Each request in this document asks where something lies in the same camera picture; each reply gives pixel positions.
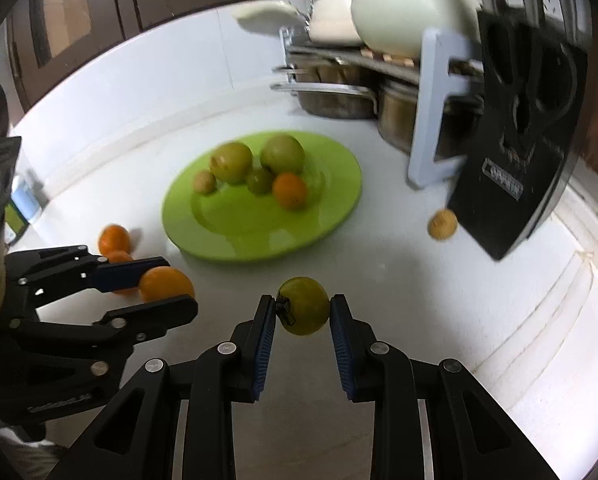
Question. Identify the black kitchen scissors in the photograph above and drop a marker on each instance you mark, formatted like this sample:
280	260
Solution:
529	85

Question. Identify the orange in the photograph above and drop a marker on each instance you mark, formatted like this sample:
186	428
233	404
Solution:
289	191
119	257
166	284
114	239

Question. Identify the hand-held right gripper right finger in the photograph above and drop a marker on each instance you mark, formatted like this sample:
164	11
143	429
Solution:
341	345

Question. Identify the white pump bottle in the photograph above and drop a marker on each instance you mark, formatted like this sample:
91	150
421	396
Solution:
26	195

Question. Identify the green dish soap bottle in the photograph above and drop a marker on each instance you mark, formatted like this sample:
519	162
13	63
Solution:
14	222

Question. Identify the cream ceramic pot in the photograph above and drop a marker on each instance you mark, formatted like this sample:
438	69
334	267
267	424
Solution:
409	10

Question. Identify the small green tomato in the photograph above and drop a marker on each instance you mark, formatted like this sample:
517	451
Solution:
304	310
259	181

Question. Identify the metal pot rack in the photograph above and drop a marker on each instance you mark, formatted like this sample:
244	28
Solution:
429	110

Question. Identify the yellow-green apple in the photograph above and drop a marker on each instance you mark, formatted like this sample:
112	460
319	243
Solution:
231	161

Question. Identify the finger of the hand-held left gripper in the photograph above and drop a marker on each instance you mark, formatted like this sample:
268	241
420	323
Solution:
124	272
164	310

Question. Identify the green apple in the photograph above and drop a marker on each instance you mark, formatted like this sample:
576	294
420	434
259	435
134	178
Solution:
282	153

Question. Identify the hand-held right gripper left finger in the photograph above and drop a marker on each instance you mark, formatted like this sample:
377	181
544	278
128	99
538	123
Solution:
264	345

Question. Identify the black knife block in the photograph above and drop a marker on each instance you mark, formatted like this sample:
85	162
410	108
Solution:
524	185

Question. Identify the green plate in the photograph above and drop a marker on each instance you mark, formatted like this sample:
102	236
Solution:
259	230

